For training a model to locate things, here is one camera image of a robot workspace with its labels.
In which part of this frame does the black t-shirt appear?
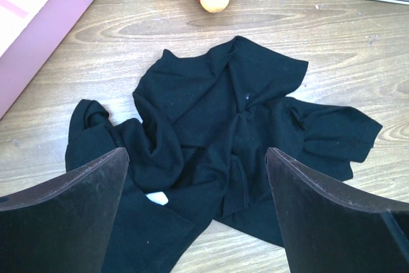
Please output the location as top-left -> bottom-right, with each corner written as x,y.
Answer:
65,36 -> 382,272

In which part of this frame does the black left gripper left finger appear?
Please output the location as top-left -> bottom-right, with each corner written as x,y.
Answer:
1,148 -> 129,272

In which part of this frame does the pink divided organizer box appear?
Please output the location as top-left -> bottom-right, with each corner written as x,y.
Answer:
1,0 -> 93,114

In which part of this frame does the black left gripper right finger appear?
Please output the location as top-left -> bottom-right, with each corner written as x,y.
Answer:
266,148 -> 408,272

